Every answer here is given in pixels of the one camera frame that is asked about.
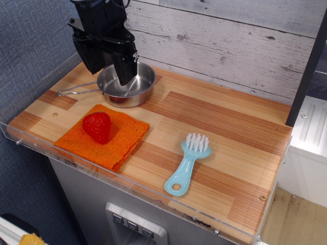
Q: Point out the light blue dish brush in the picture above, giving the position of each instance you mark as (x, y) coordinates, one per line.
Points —
(195, 147)

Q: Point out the clear acrylic table guard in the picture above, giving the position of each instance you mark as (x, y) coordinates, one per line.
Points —
(247, 134)

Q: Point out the silver dispenser button panel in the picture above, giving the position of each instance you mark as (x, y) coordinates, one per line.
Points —
(130, 228)

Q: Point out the red plastic strawberry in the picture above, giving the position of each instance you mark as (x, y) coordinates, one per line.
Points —
(97, 125)

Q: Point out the grey toy fridge cabinet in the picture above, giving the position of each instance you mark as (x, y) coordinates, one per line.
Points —
(87, 195)

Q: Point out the steel bowl with wire handle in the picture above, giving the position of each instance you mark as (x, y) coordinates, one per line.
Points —
(133, 94)

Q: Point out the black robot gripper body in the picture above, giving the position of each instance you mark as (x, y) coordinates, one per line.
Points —
(105, 21)

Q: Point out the orange folded cloth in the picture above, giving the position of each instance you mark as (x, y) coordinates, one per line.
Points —
(125, 134)

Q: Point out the white toy sink unit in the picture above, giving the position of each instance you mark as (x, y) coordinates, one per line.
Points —
(303, 170)

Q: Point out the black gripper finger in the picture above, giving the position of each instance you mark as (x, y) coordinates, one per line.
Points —
(92, 58)
(125, 66)

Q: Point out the yellow taped object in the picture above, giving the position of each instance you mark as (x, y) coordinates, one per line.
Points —
(31, 239)

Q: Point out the dark grey right post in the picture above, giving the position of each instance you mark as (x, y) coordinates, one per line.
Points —
(308, 73)

